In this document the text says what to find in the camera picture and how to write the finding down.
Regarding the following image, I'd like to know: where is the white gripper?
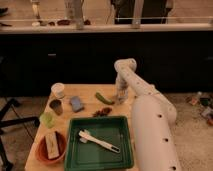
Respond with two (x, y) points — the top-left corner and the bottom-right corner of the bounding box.
(115, 75), (128, 103)

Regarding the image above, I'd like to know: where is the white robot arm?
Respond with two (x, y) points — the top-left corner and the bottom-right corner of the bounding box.
(114, 58), (182, 171)

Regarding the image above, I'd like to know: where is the green pepper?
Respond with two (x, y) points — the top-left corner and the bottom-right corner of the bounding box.
(95, 92), (114, 105)

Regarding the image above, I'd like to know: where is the blue sponge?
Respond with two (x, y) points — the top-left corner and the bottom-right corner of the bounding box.
(70, 96), (84, 113)

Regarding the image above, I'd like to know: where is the white cup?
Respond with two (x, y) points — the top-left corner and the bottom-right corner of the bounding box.
(51, 83), (65, 99)

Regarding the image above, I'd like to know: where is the green plastic tray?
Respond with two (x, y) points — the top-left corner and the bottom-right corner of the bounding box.
(64, 116), (134, 171)

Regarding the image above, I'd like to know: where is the light green cup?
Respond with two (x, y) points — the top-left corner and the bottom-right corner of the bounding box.
(39, 112), (54, 129)

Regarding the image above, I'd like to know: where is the white block in bowl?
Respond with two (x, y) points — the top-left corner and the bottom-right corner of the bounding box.
(45, 132), (59, 159)

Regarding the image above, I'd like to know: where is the black office chair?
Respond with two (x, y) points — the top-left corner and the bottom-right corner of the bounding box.
(0, 56), (40, 171)

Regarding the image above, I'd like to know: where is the orange bowl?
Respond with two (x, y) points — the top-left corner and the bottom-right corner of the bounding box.
(35, 131), (67, 165)

